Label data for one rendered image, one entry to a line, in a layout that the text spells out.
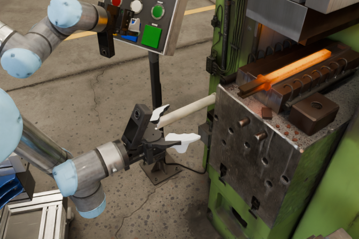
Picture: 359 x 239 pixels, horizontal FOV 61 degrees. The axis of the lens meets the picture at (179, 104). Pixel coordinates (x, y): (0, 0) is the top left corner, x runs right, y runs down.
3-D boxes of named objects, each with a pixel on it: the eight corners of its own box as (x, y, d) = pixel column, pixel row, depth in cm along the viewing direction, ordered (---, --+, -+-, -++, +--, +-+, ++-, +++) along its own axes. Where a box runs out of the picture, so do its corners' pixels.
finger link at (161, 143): (181, 136, 79) (148, 135, 79) (181, 132, 78) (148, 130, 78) (181, 150, 76) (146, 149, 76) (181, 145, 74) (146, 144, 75)
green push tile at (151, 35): (156, 48, 115) (161, 29, 114) (140, 43, 118) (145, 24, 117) (158, 48, 117) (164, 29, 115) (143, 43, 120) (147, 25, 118)
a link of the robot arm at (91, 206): (90, 182, 88) (82, 158, 81) (113, 207, 82) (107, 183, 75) (65, 199, 84) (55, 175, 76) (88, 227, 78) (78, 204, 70)
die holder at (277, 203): (271, 230, 114) (302, 151, 85) (208, 162, 138) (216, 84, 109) (358, 164, 137) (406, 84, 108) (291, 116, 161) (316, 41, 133)
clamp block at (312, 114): (309, 137, 89) (315, 121, 85) (286, 120, 94) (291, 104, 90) (334, 121, 94) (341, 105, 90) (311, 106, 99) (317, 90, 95)
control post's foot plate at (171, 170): (154, 187, 183) (153, 178, 177) (137, 163, 197) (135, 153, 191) (184, 170, 192) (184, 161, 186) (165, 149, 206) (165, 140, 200)
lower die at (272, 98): (277, 114, 96) (283, 93, 91) (235, 82, 109) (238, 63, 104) (355, 72, 114) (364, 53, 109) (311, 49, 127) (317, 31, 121)
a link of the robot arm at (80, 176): (56, 183, 75) (46, 161, 69) (99, 163, 79) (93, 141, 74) (67, 207, 70) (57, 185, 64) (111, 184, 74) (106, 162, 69)
